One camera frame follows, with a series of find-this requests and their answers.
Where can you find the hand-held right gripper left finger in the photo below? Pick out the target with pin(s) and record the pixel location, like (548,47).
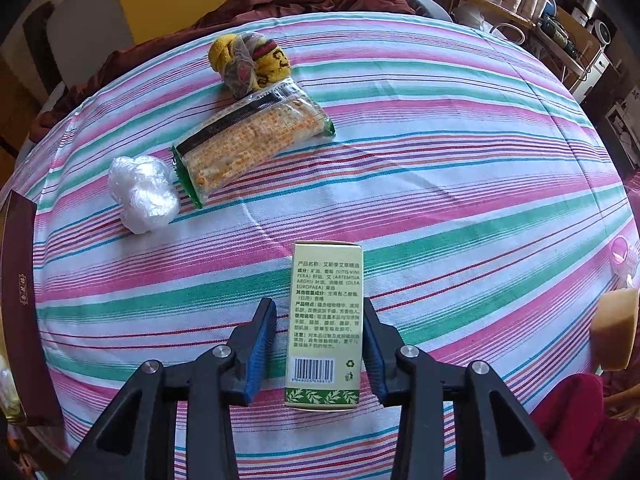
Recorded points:
(257,355)

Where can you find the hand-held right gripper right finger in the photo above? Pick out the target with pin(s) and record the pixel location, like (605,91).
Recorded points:
(374,360)

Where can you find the green box with leaf print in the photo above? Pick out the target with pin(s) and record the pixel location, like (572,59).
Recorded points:
(322,310)

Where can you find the striped bed sheet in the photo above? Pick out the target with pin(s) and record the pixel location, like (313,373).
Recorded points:
(450,185)

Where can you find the white crumpled plastic bag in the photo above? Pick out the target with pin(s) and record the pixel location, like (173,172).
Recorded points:
(142,195)

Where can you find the crimson cloth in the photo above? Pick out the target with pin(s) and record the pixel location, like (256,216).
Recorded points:
(575,420)

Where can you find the cracker packet with green ends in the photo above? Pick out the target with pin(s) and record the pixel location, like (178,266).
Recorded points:
(250,140)

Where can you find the dark red flat box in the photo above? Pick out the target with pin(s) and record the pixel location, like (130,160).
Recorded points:
(25,310)

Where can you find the small yellow sponge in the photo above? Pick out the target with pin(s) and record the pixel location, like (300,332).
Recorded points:
(615,330)

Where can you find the clear pink cup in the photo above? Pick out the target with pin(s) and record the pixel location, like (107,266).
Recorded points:
(622,255)

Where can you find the yellow rolled sock bundle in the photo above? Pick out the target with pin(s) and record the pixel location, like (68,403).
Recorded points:
(245,60)

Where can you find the cardboard box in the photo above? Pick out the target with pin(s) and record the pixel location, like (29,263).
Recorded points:
(577,35)

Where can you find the white round appliance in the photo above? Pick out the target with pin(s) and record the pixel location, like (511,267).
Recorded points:
(602,30)

